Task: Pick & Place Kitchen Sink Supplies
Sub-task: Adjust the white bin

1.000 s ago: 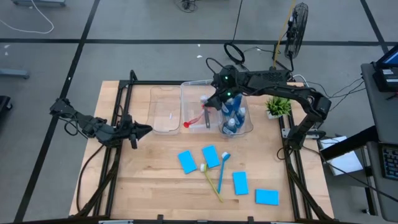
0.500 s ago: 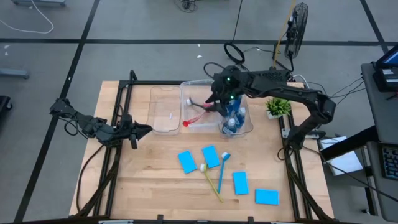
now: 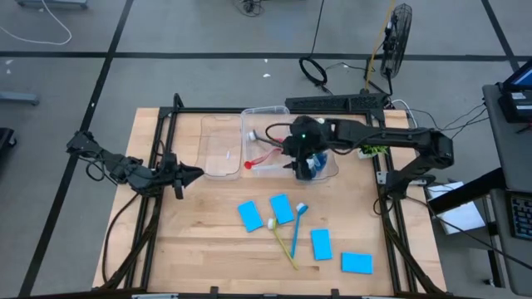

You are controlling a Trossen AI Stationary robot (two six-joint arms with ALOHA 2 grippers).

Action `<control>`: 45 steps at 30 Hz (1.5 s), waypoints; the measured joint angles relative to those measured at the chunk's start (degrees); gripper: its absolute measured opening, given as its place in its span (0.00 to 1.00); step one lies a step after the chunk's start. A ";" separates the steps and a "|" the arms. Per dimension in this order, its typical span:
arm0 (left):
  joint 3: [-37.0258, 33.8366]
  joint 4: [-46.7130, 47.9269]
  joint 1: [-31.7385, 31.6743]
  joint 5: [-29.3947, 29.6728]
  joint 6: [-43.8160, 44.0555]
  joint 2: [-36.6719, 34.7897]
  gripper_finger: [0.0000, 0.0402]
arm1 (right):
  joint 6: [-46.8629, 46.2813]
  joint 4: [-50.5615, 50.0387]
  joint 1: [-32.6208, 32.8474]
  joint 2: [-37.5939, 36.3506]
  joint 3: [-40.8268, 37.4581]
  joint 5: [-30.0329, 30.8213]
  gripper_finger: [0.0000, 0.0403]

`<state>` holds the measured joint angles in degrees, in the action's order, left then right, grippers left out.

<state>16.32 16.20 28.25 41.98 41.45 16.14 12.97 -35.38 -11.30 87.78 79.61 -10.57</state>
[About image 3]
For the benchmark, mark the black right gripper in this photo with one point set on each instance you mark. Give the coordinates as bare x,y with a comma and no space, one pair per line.
307,139

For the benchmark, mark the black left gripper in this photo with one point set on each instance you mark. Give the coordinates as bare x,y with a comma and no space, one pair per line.
172,176

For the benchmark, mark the blue dish brush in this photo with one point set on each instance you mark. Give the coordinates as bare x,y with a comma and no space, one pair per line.
302,207

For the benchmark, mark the blue sponge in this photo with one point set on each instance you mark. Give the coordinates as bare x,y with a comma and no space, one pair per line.
321,244
282,209
357,263
250,216

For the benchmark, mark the red dish brush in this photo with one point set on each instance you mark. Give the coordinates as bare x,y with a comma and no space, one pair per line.
248,165

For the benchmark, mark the grey dish brush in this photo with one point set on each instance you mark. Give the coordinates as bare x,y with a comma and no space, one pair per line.
252,135

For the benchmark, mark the green dish brush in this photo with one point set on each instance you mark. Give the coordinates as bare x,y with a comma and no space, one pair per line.
272,224

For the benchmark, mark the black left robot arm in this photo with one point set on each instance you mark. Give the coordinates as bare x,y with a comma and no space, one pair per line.
124,172

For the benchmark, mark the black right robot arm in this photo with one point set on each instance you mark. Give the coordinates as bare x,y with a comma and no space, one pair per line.
386,135

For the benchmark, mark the shallow clear plastic bin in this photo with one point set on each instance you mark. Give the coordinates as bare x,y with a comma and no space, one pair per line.
331,166
218,141

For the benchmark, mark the tall clear plastic bin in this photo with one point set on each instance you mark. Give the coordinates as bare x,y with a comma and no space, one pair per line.
257,118

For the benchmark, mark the green plant in white pot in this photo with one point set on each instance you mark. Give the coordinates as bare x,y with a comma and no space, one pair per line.
374,150

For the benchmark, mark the black perforated box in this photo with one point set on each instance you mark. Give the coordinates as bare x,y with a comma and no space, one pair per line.
332,102

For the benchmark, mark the black floor fan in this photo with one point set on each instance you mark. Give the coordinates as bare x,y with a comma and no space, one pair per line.
397,41

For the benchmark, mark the black desk bar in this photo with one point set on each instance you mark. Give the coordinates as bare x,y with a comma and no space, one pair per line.
465,191

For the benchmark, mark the white paper sheet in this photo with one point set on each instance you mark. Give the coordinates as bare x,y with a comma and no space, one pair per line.
461,218

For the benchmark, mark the grey metal bar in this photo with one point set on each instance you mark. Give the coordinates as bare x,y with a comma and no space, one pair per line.
18,99

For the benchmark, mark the black caster object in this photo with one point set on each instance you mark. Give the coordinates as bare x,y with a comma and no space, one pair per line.
5,143

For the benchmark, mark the grey desk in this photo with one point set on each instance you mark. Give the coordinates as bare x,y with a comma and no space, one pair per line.
511,145

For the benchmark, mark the grey cart base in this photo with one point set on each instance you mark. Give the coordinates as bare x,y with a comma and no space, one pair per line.
50,3

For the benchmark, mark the black keyboard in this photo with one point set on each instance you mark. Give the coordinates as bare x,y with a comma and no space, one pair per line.
521,216

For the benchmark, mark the laptop with blue screen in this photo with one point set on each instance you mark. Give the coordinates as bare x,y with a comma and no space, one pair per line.
519,99

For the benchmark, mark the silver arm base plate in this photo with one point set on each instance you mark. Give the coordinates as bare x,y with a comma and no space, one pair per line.
382,177

